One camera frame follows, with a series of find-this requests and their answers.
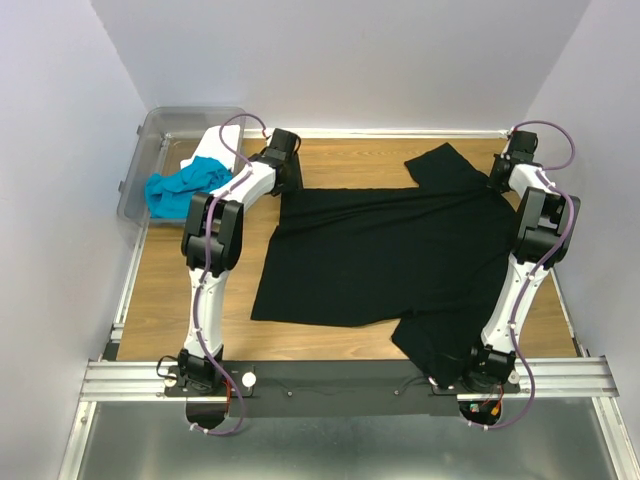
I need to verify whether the white t shirt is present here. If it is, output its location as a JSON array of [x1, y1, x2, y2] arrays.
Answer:
[[180, 124, 243, 172]]

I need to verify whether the black t shirt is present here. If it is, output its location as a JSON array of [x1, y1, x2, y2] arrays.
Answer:
[[251, 144, 515, 387]]

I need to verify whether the teal t shirt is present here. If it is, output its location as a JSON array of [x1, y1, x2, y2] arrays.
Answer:
[[144, 156, 232, 219]]

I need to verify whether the aluminium frame rail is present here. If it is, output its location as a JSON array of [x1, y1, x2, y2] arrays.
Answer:
[[57, 319, 621, 480]]

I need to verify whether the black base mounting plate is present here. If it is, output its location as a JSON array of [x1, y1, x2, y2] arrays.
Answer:
[[156, 360, 520, 430]]

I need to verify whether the clear plastic storage bin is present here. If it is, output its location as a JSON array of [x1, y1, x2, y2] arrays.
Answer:
[[117, 106, 242, 227]]

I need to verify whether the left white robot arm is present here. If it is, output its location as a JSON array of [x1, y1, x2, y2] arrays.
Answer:
[[177, 147, 303, 395]]

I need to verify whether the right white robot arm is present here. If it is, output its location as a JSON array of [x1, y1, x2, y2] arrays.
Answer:
[[459, 153, 581, 393]]

